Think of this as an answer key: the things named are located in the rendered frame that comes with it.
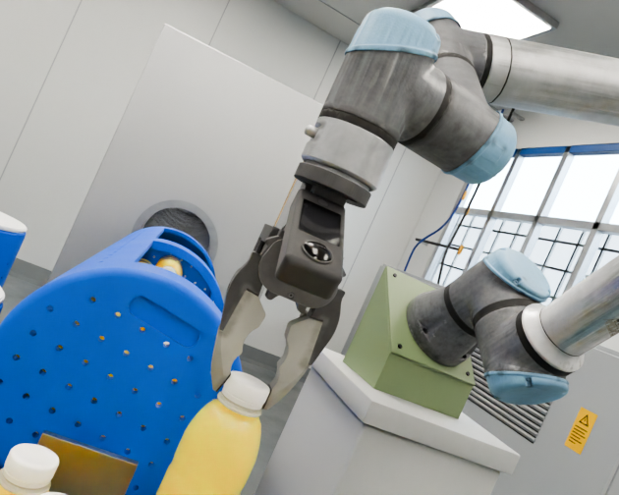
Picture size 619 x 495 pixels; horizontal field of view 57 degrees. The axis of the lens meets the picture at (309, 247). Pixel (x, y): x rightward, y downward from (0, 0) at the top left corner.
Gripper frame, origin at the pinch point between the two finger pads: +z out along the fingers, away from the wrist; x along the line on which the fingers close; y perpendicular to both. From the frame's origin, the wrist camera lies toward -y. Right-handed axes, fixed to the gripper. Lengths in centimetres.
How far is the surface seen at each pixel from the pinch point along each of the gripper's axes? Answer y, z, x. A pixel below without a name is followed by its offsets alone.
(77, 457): 10.8, 15.5, 10.7
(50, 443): 10.8, 15.1, 13.6
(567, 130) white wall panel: 376, -189, -241
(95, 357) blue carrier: 16.0, 7.2, 13.2
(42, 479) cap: -1.4, 12.2, 12.4
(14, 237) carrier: 127, 18, 51
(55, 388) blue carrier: 16.1, 11.8, 15.7
